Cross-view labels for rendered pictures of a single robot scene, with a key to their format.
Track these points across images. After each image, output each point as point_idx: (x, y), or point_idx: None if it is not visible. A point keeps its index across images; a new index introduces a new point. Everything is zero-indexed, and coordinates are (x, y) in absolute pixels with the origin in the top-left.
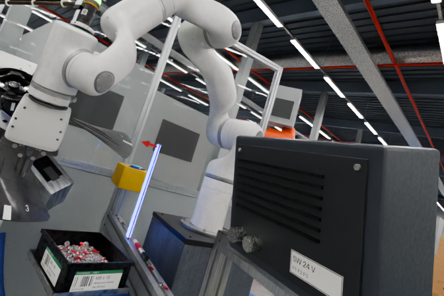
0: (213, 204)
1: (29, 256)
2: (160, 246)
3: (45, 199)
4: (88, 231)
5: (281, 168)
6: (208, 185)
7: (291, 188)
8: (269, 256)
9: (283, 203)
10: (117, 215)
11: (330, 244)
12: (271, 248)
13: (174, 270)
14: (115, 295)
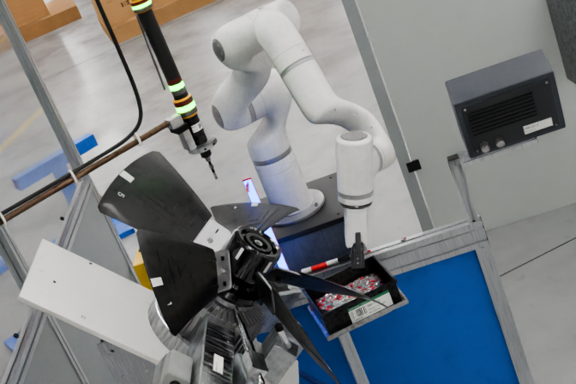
0: (299, 177)
1: (334, 337)
2: (304, 255)
3: (291, 306)
4: (307, 295)
5: (506, 102)
6: (284, 168)
7: (516, 105)
8: (510, 138)
9: (512, 113)
10: None
11: (542, 111)
12: (509, 135)
13: None
14: None
